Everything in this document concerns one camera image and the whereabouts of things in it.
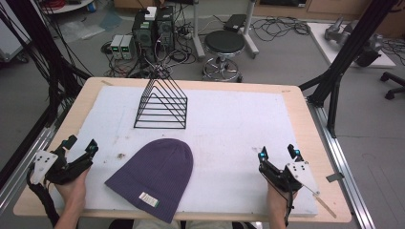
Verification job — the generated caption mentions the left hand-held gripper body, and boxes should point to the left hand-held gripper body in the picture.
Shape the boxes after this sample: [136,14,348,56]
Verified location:
[30,146,94,186]

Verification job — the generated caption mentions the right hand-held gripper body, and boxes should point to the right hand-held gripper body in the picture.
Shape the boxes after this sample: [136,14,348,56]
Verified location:
[258,159,321,196]

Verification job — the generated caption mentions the purple knit beanie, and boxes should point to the purple knit beanie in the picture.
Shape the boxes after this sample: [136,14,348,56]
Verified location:
[104,137,195,224]

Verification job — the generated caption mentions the person's right hand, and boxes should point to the person's right hand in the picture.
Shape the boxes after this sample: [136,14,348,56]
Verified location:
[266,181,300,223]

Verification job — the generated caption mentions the person's left hand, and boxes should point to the person's left hand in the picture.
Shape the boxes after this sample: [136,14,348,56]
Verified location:
[54,167,91,212]

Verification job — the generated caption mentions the white foam mat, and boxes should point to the white foam mat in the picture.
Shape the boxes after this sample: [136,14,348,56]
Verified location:
[50,85,319,218]

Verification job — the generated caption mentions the grey tape piece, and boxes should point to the grey tape piece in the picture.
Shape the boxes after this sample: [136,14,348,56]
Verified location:
[325,172,346,183]

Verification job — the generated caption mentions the thin wooden strip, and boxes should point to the thin wooden strip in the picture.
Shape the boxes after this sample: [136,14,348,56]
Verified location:
[312,193,338,219]

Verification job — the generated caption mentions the grey power supply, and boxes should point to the grey power supply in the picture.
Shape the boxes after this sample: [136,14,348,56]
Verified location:
[120,34,137,61]
[109,34,124,60]

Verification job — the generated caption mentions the black round stool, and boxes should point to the black round stool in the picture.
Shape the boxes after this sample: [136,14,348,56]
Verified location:
[202,30,246,84]

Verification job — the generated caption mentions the white platform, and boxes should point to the white platform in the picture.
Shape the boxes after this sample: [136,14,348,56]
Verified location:
[306,21,397,70]

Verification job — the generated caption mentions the black office chair base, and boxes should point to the black office chair base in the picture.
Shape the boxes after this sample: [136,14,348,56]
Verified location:
[379,71,405,101]

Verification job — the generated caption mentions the black computer tower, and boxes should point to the black computer tower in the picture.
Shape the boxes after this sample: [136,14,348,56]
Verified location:
[155,5,176,54]
[131,10,158,63]

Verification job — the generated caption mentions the black flat box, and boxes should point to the black flat box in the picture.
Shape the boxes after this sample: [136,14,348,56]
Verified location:
[223,13,248,33]

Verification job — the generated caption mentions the white round table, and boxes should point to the white round table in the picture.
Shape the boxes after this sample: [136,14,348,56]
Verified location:
[40,0,96,15]

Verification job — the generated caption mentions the white metal stand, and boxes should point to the white metal stand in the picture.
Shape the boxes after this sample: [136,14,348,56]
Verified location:
[190,0,261,62]

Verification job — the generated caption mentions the white box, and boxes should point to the white box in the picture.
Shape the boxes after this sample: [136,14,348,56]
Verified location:
[143,6,159,22]

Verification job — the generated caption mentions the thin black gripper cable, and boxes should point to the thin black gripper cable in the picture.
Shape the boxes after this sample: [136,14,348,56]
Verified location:
[284,186,295,227]

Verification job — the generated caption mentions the black sleeved gripper cable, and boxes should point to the black sleeved gripper cable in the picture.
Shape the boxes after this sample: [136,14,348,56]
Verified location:
[26,166,61,227]

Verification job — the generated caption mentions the aluminium rail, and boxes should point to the aluminium rail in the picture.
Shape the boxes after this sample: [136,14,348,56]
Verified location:
[0,122,66,215]
[306,97,378,229]

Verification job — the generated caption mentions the black wire rack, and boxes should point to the black wire rack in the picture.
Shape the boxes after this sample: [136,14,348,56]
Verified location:
[133,65,189,130]

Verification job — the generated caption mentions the black metal frame stand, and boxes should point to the black metal frame stand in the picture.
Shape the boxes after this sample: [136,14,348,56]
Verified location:
[0,0,94,129]
[297,0,401,139]

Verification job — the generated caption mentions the tangle of black cables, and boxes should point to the tangle of black cables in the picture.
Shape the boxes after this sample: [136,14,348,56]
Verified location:
[250,14,311,43]

